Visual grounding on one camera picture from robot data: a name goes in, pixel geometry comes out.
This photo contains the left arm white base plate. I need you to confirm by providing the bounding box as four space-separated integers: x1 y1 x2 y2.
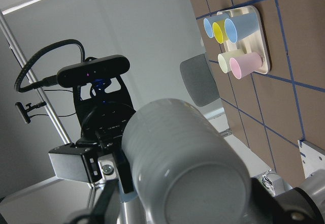
298 140 324 178

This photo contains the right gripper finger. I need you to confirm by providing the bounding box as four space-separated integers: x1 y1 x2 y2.
65 179 119 223

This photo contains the pink plastic cup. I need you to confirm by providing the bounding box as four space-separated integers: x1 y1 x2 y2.
230 52 263 79

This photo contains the pale green plastic cup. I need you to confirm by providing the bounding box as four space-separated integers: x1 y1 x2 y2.
217 49 245 73

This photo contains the yellow plastic cup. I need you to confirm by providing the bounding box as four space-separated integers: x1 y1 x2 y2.
212 19 229 44

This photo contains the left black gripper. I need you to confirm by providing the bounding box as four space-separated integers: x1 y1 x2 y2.
49 75 135 194

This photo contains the blue plastic cup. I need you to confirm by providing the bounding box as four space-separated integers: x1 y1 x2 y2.
203 13 229 38
224 13 259 43

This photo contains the grey white plastic cup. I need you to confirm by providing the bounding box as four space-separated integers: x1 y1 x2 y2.
122 99 251 223

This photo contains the black webcam on gooseneck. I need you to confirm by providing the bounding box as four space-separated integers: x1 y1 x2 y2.
14 39 130 93

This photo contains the cream plastic tray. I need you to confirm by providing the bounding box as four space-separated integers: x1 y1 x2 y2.
217 5 271 75

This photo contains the small black mounted camera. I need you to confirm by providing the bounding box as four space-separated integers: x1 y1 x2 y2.
15 102 47 124

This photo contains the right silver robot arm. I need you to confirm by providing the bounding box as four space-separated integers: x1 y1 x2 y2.
65 169 324 223

